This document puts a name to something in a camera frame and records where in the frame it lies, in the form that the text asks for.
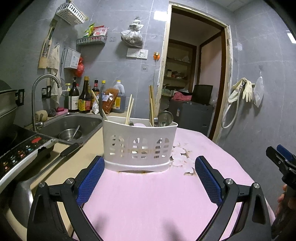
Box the silver spoon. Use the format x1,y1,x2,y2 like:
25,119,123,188
158,110,174,126

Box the chrome sink faucet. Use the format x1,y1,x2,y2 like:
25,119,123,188
31,74,62,132

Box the person's right hand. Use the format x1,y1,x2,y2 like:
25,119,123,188
275,184,287,216

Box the clear bottle yellow cap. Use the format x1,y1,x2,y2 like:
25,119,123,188
100,80,106,95

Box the hanging beige cloth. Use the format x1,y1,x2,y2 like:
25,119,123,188
47,43,62,109

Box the stainless steel sink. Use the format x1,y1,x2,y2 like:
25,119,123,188
37,113,102,145

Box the red plastic bag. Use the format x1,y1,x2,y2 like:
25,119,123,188
74,56,84,77

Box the wooden door frame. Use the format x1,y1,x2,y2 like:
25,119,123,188
154,1,233,144

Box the steel bowl in sink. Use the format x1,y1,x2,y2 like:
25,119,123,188
59,126,82,141

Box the wooden shelf unit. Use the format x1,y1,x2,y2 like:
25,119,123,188
163,39,197,92

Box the wall socket panel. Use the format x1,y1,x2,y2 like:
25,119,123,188
126,48,149,59

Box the rubber gloves on wall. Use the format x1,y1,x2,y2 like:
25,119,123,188
228,77,254,103

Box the red cloth pile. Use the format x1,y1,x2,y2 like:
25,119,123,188
172,92,192,101

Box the pink floral table mat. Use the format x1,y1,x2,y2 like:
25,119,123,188
71,126,276,241

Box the white plastic utensil caddy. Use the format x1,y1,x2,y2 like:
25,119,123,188
102,116,178,172

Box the clear hanging plastic bag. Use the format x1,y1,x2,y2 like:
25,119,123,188
253,70,264,108

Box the hanging wooden brush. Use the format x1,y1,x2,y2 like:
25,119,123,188
38,19,57,69

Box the long wooden chopstick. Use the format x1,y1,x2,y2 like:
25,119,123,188
125,94,134,125

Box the induction cooktop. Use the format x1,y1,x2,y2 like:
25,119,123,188
1,125,58,191

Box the wooden chopstick pale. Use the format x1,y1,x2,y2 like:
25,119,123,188
91,90,108,121

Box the silver fork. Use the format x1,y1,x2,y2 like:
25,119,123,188
98,94,104,118

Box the white square wall basket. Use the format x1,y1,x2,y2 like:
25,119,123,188
64,48,81,69

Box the dark wine bottle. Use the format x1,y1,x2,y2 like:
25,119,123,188
68,77,80,112

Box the steel cooking pot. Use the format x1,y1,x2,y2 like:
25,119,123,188
0,80,25,135

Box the orange wall hook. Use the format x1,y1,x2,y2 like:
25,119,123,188
153,52,160,61

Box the steel ladle black handle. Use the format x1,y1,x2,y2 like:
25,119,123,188
10,142,82,229

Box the dark sauce bottle red cap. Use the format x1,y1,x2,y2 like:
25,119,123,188
91,80,99,103

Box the black monitor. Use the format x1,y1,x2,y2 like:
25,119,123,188
191,84,213,105

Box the large oil jug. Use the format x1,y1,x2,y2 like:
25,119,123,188
111,80,126,113

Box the soy sauce bottle yellow label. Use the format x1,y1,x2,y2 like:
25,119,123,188
78,76,91,113

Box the dark grey cabinet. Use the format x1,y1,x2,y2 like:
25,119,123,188
169,100,213,136

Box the white hose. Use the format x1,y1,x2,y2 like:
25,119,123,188
220,90,241,129

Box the brown sauce pouch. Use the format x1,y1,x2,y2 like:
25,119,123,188
102,88,119,114

